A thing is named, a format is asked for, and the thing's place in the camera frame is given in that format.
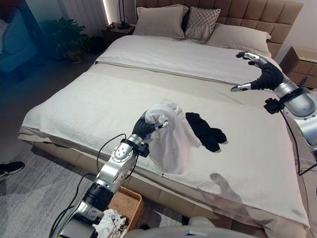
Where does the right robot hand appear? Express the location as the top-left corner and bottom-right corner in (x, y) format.
(230, 51), (284, 93)

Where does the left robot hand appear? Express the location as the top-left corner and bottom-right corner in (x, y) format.
(132, 111), (170, 140)

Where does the white textured blanket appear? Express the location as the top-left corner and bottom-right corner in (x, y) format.
(39, 71), (307, 220)

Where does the brown bedside cabinet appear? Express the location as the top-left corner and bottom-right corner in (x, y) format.
(279, 46), (317, 90)

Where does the beige upholstered bed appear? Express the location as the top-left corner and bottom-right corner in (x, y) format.
(17, 0), (311, 238)

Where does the flat beige pillow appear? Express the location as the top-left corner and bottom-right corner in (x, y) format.
(206, 23), (272, 57)

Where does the black garment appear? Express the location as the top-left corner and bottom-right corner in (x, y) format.
(185, 112), (228, 153)

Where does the white top sheet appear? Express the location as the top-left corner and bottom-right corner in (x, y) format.
(95, 34), (281, 85)

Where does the woven wicker basket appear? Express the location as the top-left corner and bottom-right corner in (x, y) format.
(107, 186), (145, 233)

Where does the patterned square cushion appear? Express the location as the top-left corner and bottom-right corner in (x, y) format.
(184, 6), (221, 42)

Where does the dark bedside table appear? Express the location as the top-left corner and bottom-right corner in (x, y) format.
(102, 23), (136, 47)

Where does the white printed garment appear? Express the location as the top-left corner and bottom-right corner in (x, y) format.
(92, 209), (129, 237)

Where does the large beige pillow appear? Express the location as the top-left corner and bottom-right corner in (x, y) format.
(133, 5), (189, 39)

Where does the white robot body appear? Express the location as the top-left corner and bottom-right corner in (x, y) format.
(125, 215), (218, 238)

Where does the green potted plant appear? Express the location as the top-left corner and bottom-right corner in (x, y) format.
(44, 17), (90, 63)

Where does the person's black shoe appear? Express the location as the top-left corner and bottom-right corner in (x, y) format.
(0, 161), (26, 179)

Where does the blue armchair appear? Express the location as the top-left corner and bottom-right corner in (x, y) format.
(0, 6), (38, 74)

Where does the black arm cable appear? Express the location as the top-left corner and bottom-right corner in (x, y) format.
(281, 109), (317, 177)
(48, 133), (139, 238)

